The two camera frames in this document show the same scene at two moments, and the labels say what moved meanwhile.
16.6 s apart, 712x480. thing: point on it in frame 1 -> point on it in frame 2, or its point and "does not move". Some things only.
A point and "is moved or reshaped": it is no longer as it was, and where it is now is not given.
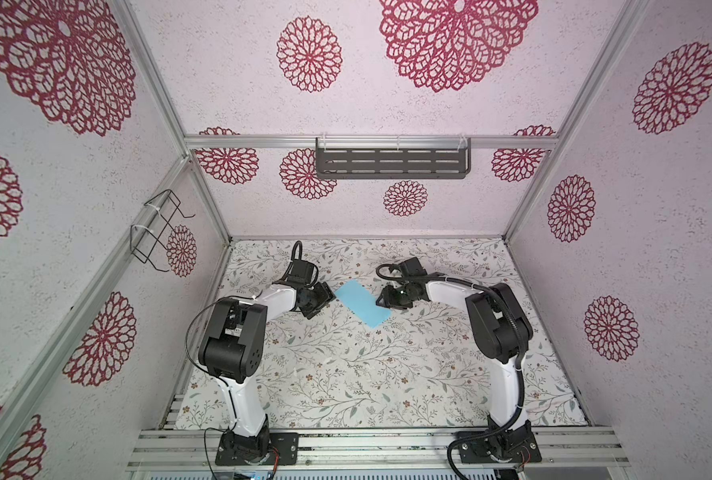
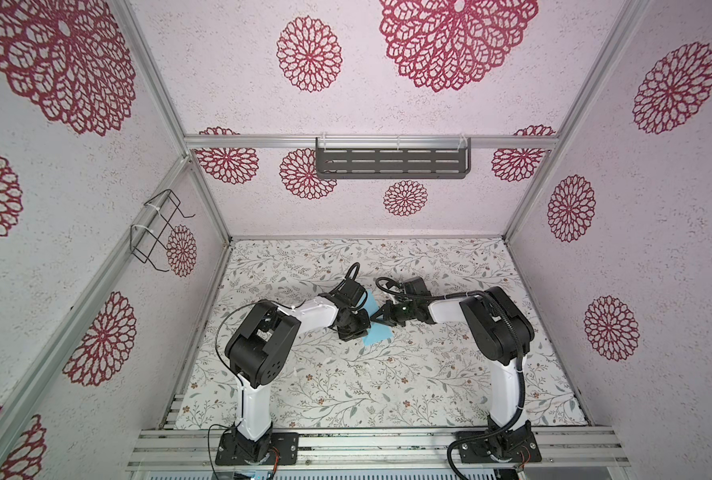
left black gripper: [325, 295] -> [344, 335]
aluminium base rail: [381, 449] does not move
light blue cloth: [363, 303] is moved or reshaped
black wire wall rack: [149, 235] does not move
